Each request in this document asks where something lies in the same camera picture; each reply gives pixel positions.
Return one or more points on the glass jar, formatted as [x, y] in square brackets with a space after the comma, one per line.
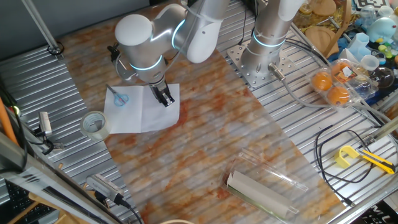
[303, 15]

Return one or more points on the green yellow toy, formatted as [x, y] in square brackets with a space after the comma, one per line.
[385, 51]

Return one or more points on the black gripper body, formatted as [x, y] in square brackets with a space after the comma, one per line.
[159, 89]

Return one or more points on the blue whale toy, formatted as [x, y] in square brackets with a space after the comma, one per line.
[382, 29]

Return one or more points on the clear plastic box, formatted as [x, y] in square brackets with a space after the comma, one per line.
[270, 174]

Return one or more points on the dark glass bowl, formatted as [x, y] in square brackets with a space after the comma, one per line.
[383, 77]

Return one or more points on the yellow plastic hook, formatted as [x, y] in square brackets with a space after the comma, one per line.
[340, 160]

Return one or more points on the silver camera on mount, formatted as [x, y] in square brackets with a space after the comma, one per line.
[45, 123]

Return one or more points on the black keyboard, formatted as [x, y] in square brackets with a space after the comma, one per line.
[18, 202]

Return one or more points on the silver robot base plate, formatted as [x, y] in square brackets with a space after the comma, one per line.
[234, 56]

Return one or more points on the black printed sign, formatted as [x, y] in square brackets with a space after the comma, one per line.
[379, 214]

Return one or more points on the metal tripod pole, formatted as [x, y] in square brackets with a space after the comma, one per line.
[40, 26]

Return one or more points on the grey metal beam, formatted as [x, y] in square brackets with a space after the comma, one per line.
[40, 183]

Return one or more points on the clear tape roll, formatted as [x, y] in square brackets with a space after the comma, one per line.
[93, 137]

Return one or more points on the beige round rim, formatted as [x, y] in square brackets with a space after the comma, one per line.
[177, 221]

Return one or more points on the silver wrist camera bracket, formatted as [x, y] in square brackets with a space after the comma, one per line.
[124, 73]

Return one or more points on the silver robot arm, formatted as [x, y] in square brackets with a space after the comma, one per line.
[133, 31]

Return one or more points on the oranges in plastic tray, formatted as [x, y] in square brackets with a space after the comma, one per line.
[357, 90]

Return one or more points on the orange pole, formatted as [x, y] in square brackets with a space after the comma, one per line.
[6, 121]

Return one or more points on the white paper sheet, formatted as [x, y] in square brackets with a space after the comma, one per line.
[130, 118]

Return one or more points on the black white marker card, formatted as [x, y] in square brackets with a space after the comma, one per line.
[371, 3]

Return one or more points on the yellow utility knife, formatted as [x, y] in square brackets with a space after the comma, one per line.
[377, 161]

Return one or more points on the orange egg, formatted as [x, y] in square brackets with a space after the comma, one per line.
[338, 69]
[321, 81]
[338, 96]

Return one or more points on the orange marbled table mat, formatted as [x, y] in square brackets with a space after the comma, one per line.
[202, 130]

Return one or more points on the white plastic cup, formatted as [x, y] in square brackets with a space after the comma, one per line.
[370, 62]

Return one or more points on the aluminium profile bar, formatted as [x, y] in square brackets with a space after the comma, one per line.
[385, 129]

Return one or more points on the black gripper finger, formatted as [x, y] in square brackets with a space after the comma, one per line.
[163, 101]
[169, 97]

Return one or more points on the clear plastic bottle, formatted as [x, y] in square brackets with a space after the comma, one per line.
[368, 13]

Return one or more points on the pale blue hexagonal cup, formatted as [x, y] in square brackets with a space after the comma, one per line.
[359, 43]

